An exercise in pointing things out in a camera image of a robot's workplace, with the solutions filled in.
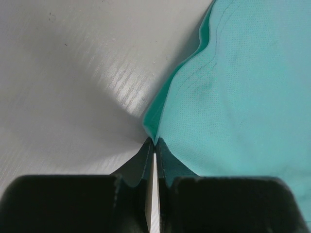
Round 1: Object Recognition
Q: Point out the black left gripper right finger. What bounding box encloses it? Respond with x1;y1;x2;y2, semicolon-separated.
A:
155;139;307;233

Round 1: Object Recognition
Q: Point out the teal t shirt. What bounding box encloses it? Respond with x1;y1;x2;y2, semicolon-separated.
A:
143;0;311;222

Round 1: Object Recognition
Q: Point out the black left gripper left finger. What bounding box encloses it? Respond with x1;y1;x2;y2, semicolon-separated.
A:
0;138;154;233

